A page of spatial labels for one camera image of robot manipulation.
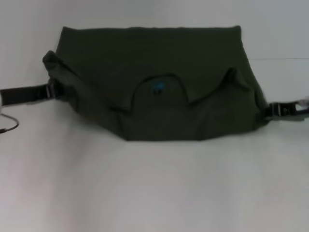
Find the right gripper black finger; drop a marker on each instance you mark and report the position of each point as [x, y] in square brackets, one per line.
[283, 109]
[287, 118]

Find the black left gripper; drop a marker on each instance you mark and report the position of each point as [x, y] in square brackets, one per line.
[23, 94]

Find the dark green FREE t-shirt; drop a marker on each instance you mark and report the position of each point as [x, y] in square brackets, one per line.
[154, 84]

